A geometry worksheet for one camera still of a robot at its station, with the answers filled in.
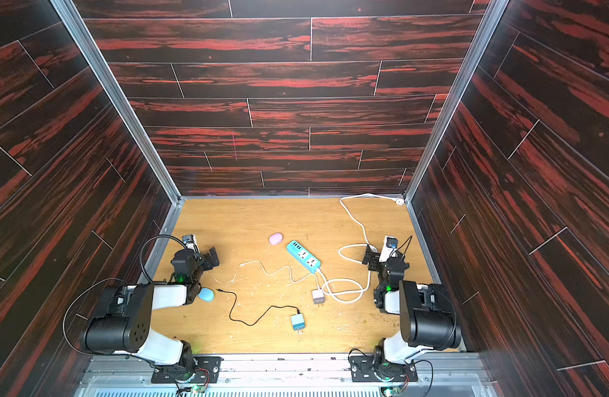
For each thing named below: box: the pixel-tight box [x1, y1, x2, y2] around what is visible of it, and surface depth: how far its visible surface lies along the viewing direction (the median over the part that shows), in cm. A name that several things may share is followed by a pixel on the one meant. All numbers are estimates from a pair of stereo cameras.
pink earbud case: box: [268, 232, 283, 246], surface depth 106 cm
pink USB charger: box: [311, 289, 326, 307], surface depth 89 cm
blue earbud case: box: [197, 286, 216, 302], surface depth 90 cm
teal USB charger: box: [291, 313, 306, 334], surface depth 83 cm
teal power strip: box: [286, 240, 322, 273], surface depth 98 cm
